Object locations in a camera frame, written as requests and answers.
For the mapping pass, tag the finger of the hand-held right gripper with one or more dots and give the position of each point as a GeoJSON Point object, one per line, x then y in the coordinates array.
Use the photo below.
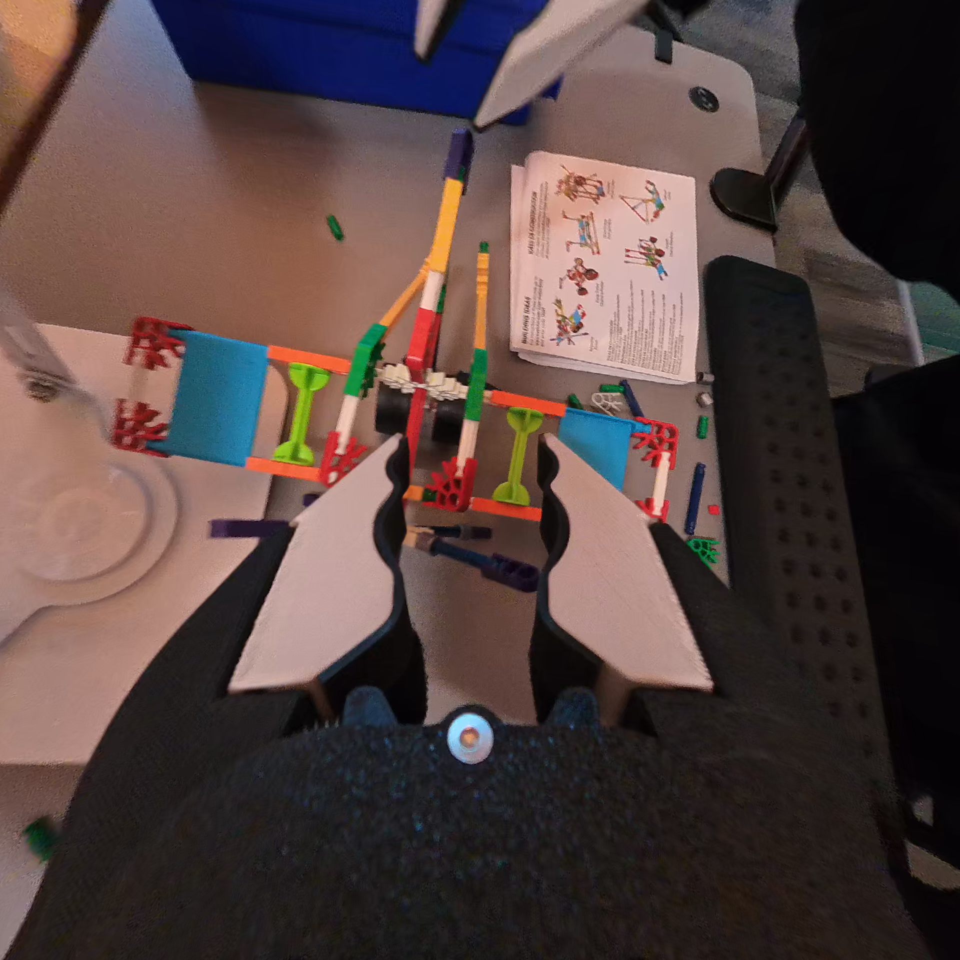
{"type": "Point", "coordinates": [555, 45]}
{"type": "Point", "coordinates": [433, 22]}

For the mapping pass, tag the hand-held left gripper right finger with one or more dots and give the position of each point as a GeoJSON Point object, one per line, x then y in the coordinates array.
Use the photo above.
{"type": "Point", "coordinates": [622, 600]}

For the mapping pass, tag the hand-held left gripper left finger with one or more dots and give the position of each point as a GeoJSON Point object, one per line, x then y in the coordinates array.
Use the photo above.
{"type": "Point", "coordinates": [322, 592]}

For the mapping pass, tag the colourful construction toy model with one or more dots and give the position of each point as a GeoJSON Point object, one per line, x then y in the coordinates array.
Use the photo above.
{"type": "Point", "coordinates": [217, 397]}

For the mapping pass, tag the yellow rod with connector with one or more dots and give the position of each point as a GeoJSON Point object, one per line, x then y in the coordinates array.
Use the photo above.
{"type": "Point", "coordinates": [405, 296]}
{"type": "Point", "coordinates": [481, 300]}

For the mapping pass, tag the person's right forearm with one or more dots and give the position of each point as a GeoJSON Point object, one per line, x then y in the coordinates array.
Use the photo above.
{"type": "Point", "coordinates": [885, 135]}

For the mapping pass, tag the green fan connector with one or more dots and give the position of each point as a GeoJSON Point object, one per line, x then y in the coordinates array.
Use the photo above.
{"type": "Point", "coordinates": [703, 550]}

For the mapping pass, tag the blue plastic bin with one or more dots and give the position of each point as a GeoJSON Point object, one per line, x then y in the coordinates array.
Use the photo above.
{"type": "Point", "coordinates": [337, 52]}

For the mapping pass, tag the dark blue rod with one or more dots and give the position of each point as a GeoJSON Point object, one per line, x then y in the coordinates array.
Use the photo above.
{"type": "Point", "coordinates": [696, 499]}
{"type": "Point", "coordinates": [631, 399]}

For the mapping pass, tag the black round table grommet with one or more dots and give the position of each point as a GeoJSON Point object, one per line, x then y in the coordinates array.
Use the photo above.
{"type": "Point", "coordinates": [703, 98]}

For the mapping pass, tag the grey connector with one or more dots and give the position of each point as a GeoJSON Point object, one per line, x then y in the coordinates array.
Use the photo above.
{"type": "Point", "coordinates": [607, 403]}

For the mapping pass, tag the black chair armrest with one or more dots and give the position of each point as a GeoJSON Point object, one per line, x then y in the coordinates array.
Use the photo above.
{"type": "Point", "coordinates": [742, 199]}

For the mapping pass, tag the white instruction booklet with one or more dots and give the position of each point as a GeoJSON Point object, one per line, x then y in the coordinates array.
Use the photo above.
{"type": "Point", "coordinates": [630, 315]}

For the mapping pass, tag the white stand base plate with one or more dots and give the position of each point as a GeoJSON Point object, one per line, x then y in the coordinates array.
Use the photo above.
{"type": "Point", "coordinates": [112, 675]}

